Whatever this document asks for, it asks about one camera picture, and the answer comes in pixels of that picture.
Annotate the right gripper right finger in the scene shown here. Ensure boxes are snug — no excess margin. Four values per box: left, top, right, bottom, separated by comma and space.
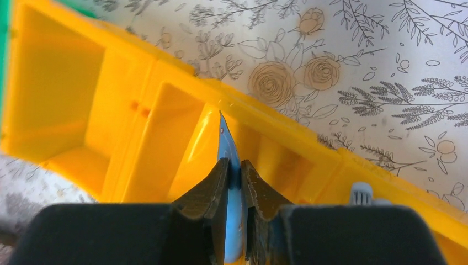
241, 160, 446, 264

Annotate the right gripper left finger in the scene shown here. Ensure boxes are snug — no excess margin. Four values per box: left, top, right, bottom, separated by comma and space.
8, 158, 230, 264

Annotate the blue toothpaste tube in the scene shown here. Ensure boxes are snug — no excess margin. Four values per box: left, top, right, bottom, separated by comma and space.
217, 113, 243, 263

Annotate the packaged toothbrush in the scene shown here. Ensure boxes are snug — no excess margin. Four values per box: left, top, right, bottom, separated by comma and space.
348, 182, 391, 206

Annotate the yellow bin with toothpaste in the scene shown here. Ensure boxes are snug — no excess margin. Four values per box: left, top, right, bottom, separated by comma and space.
86, 59, 343, 203

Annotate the green plastic bin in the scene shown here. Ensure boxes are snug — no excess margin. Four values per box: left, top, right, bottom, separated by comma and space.
0, 0, 99, 125

